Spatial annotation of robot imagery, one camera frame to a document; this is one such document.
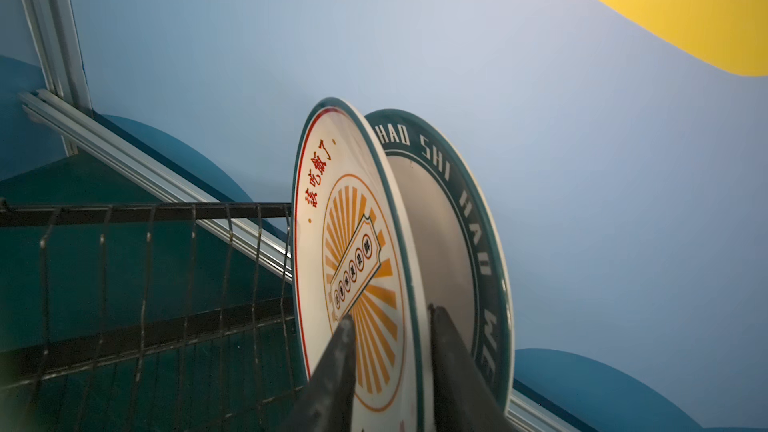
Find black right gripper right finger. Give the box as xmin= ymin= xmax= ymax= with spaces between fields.
xmin=429 ymin=305 xmax=515 ymax=431

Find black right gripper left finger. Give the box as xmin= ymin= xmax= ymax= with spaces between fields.
xmin=281 ymin=315 xmax=356 ymax=431

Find green rim lettered plate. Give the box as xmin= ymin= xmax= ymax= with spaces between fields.
xmin=366 ymin=109 xmax=515 ymax=408

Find orange sunburst plate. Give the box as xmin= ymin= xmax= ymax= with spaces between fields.
xmin=291 ymin=97 xmax=434 ymax=431

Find black wire dish rack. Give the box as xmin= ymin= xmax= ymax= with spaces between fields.
xmin=1 ymin=203 xmax=304 ymax=431

